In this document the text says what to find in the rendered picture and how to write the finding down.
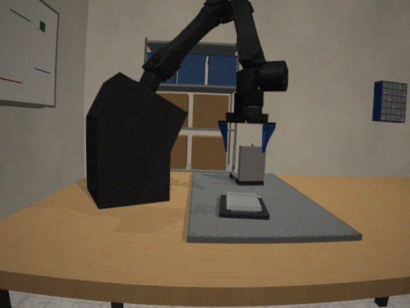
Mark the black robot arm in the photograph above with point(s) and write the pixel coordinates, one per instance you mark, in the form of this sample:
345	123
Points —
268	76

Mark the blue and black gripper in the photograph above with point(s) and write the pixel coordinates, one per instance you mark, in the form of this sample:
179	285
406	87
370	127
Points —
267	129

